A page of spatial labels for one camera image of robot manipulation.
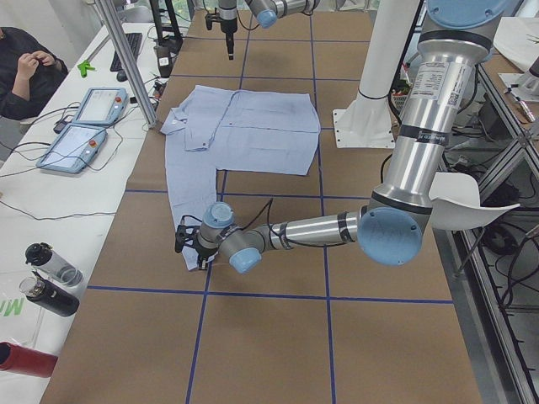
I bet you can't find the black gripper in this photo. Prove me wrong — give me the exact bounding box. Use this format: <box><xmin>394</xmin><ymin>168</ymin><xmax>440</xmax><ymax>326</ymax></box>
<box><xmin>197</xmin><ymin>248</ymin><xmax>217</xmax><ymax>270</ymax></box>
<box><xmin>223</xmin><ymin>19</ymin><xmax>236</xmax><ymax>61</ymax></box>

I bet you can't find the light blue striped shirt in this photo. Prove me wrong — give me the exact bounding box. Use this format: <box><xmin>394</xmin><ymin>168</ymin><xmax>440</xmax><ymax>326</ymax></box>
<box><xmin>159</xmin><ymin>83</ymin><xmax>321</xmax><ymax>271</ymax></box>

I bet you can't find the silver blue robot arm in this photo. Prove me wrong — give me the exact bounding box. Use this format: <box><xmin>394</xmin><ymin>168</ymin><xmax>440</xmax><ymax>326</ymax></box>
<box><xmin>205</xmin><ymin>0</ymin><xmax>319</xmax><ymax>60</ymax></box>
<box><xmin>193</xmin><ymin>1</ymin><xmax>508</xmax><ymax>273</ymax></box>

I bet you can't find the black keyboard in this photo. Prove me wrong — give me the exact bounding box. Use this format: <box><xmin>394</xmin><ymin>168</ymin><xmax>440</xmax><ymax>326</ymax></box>
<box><xmin>109</xmin><ymin>32</ymin><xmax>144</xmax><ymax>72</ymax></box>

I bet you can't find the black computer mouse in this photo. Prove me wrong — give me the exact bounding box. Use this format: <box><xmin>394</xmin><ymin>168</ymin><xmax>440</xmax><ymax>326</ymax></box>
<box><xmin>116</xmin><ymin>70</ymin><xmax>128</xmax><ymax>82</ymax></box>

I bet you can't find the upper blue teach pendant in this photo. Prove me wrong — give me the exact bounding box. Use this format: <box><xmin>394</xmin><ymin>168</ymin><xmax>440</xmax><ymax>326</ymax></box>
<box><xmin>72</xmin><ymin>88</ymin><xmax>129</xmax><ymax>126</ymax></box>

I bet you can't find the blue teach pendant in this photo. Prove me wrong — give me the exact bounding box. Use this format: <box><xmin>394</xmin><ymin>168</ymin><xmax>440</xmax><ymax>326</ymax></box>
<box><xmin>36</xmin><ymin>124</ymin><xmax>107</xmax><ymax>174</ymax></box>
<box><xmin>72</xmin><ymin>88</ymin><xmax>129</xmax><ymax>126</ymax></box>

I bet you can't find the green plastic clamp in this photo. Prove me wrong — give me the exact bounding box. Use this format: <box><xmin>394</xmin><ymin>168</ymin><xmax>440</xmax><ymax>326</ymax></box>
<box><xmin>77</xmin><ymin>60</ymin><xmax>96</xmax><ymax>78</ymax></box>

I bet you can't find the clear bottle black lid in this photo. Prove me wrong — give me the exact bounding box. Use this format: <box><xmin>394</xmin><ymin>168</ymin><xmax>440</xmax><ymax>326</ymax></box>
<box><xmin>24</xmin><ymin>242</ymin><xmax>83</xmax><ymax>287</ymax></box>

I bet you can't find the black water bottle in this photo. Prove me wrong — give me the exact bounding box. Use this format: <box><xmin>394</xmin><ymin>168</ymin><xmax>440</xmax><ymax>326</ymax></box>
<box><xmin>19</xmin><ymin>277</ymin><xmax>79</xmax><ymax>317</ymax></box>

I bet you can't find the lower blue teach pendant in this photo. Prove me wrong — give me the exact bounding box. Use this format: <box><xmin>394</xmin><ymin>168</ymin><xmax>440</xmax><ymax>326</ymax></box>
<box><xmin>36</xmin><ymin>124</ymin><xmax>107</xmax><ymax>174</ymax></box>

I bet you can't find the seated person in black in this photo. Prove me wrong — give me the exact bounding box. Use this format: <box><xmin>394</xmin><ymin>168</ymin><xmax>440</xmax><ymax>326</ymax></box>
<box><xmin>1</xmin><ymin>27</ymin><xmax>68</xmax><ymax>120</ymax></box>

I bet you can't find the red water bottle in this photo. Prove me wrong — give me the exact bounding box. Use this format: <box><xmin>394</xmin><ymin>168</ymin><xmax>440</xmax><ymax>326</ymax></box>
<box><xmin>1</xmin><ymin>342</ymin><xmax>58</xmax><ymax>378</ymax></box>

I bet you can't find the white plastic chair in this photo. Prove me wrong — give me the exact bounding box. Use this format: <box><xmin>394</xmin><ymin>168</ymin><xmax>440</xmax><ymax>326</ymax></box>
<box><xmin>429</xmin><ymin>172</ymin><xmax>520</xmax><ymax>231</ymax></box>

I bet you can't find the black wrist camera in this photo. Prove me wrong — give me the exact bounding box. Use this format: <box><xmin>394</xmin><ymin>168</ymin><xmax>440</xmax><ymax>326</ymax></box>
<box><xmin>174</xmin><ymin>224</ymin><xmax>200</xmax><ymax>253</ymax></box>
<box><xmin>205</xmin><ymin>13</ymin><xmax>221</xmax><ymax>30</ymax></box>

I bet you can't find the aluminium frame post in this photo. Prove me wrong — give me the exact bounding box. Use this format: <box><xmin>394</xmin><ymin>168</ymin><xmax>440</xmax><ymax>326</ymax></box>
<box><xmin>95</xmin><ymin>0</ymin><xmax>157</xmax><ymax>128</ymax></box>

